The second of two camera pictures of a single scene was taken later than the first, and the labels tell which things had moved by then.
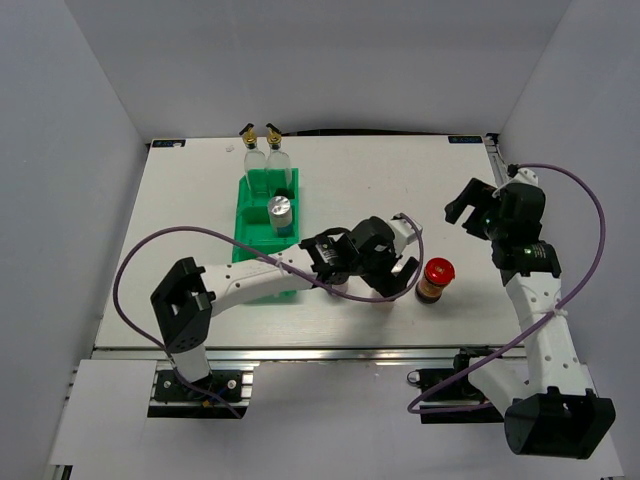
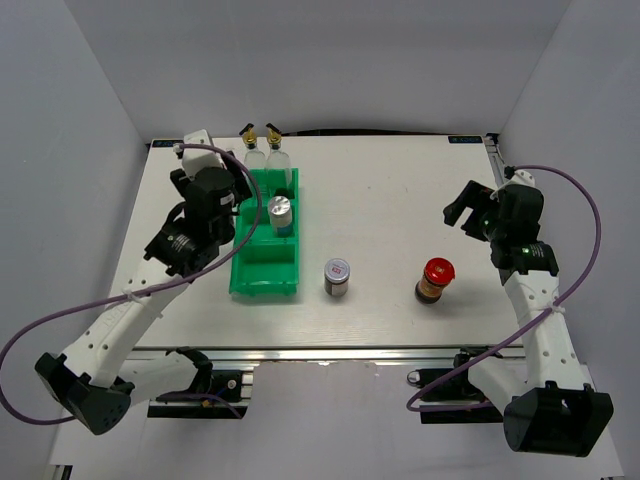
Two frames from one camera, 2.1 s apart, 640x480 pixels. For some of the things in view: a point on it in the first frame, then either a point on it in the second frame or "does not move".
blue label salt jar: (280, 209) does not move
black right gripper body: (486, 206) does not move
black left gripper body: (377, 274) → (241, 189)
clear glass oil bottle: (255, 164) does not move
